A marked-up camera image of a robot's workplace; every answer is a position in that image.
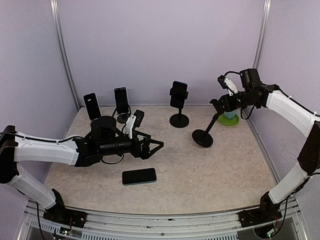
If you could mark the phone with light-blue case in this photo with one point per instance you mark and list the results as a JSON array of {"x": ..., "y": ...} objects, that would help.
[{"x": 121, "y": 100}]

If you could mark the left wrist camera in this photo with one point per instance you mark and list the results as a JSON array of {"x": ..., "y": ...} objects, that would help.
[{"x": 134, "y": 121}]

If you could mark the phone with lilac case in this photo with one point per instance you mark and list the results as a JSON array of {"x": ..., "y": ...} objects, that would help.
[{"x": 92, "y": 106}]

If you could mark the left aluminium frame post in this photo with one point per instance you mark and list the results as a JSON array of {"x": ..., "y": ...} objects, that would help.
[{"x": 54, "y": 5}]

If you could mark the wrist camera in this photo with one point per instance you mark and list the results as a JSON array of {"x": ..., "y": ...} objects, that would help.
[
  {"x": 226, "y": 83},
  {"x": 134, "y": 121}
]

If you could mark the right aluminium frame post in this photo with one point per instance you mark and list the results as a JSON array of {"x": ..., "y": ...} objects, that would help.
[{"x": 262, "y": 33}]

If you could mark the phone with teal case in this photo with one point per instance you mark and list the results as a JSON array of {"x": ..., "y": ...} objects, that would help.
[{"x": 139, "y": 176}]

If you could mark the aluminium frame post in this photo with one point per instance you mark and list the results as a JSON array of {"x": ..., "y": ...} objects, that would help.
[
  {"x": 262, "y": 33},
  {"x": 54, "y": 5}
]

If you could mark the phone with dark-blue case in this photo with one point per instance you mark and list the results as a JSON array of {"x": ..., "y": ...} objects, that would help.
[{"x": 178, "y": 94}]

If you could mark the front aluminium rail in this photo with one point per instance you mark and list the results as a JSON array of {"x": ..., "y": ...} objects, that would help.
[{"x": 103, "y": 225}]

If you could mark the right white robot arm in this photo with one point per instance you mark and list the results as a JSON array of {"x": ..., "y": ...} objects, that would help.
[{"x": 271, "y": 97}]

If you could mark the green saucer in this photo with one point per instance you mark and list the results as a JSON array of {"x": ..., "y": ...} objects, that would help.
[{"x": 228, "y": 122}]

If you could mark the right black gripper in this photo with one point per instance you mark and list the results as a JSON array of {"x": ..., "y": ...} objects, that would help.
[{"x": 228, "y": 105}]

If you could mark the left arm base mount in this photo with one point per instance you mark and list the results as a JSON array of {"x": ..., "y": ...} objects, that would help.
[{"x": 68, "y": 217}]

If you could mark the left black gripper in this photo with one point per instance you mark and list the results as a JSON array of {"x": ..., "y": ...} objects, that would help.
[{"x": 144, "y": 153}]

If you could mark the white blue mug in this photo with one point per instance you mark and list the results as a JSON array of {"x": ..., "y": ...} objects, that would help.
[{"x": 230, "y": 115}]

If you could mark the black clamp phone stand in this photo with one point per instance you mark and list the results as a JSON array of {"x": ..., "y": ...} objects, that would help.
[{"x": 179, "y": 120}]

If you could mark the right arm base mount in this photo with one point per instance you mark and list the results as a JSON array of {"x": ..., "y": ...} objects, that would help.
[{"x": 256, "y": 216}]

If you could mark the folding phone stand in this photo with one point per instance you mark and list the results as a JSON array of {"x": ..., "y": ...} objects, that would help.
[{"x": 122, "y": 118}]

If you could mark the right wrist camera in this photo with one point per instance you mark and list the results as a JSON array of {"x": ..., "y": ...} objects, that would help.
[{"x": 226, "y": 83}]

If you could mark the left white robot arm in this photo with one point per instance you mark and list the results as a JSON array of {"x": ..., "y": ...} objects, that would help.
[{"x": 104, "y": 139}]

